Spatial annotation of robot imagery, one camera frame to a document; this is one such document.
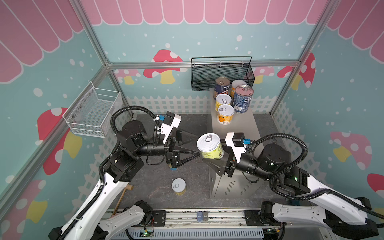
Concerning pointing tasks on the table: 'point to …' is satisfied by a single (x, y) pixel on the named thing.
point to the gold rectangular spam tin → (174, 169)
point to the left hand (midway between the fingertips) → (196, 150)
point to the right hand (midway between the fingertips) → (208, 150)
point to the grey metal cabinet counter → (236, 186)
